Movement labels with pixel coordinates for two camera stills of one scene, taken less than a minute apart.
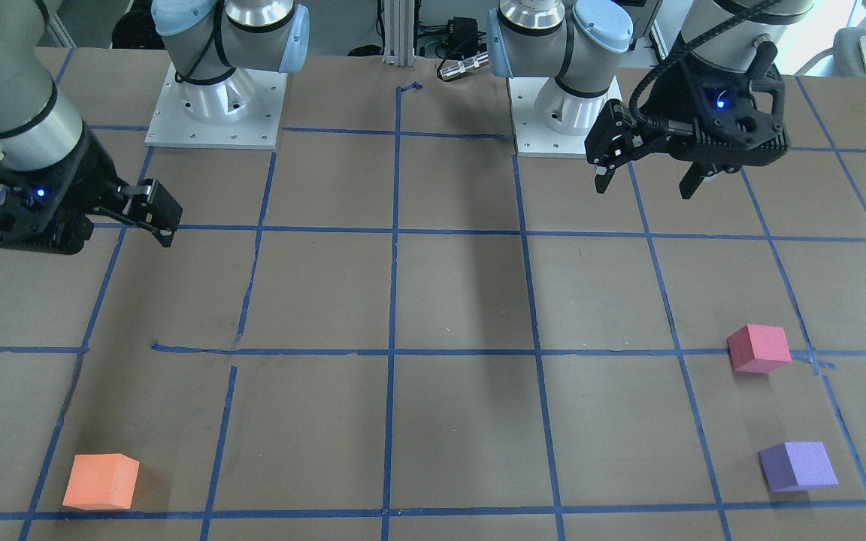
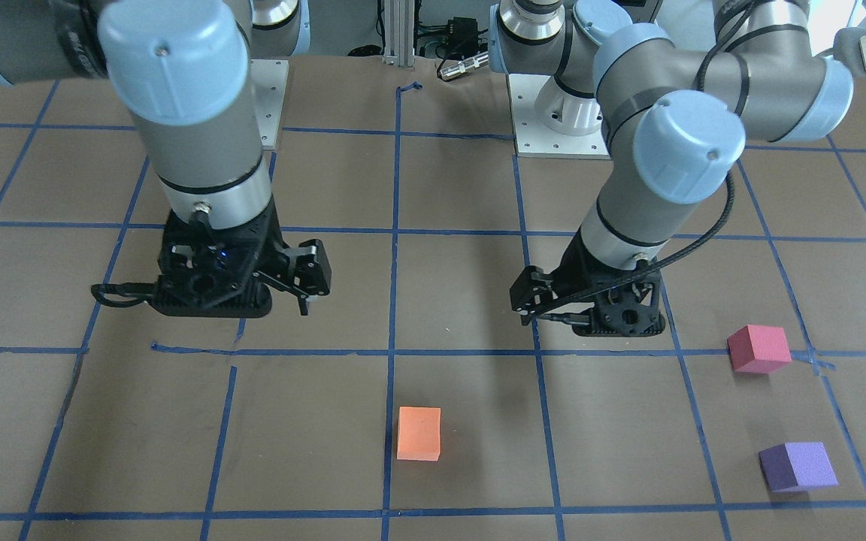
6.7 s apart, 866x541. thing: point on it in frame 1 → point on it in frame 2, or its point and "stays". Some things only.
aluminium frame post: (398, 33) stays
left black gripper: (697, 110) → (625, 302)
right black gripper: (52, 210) → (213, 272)
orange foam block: (102, 482) → (419, 433)
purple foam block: (797, 466) stays
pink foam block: (761, 349) stays
